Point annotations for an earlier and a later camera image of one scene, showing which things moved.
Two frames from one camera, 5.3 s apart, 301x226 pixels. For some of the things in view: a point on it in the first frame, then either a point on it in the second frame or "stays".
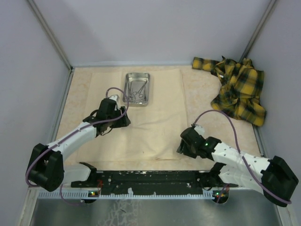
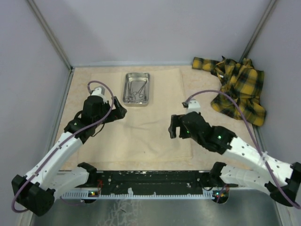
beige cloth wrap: x=154 y=133 stays
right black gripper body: x=189 y=150 to x=184 y=133
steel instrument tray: x=137 y=86 stays
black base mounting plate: x=153 y=182 stays
